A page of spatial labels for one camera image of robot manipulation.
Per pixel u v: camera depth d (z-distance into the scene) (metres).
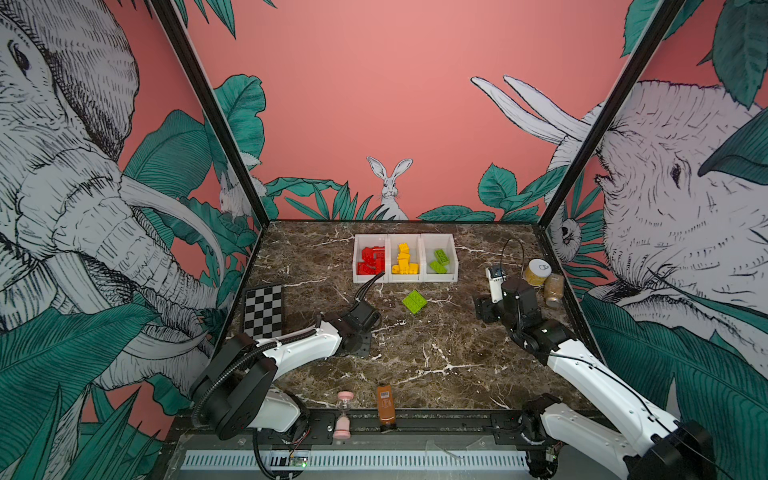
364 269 1.01
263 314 0.90
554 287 0.96
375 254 1.08
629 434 0.43
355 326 0.69
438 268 1.07
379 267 1.01
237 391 0.42
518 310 0.59
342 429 0.73
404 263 1.01
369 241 1.14
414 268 1.02
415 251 1.07
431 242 1.11
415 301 0.98
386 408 0.74
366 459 0.70
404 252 1.07
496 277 0.70
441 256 1.08
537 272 1.01
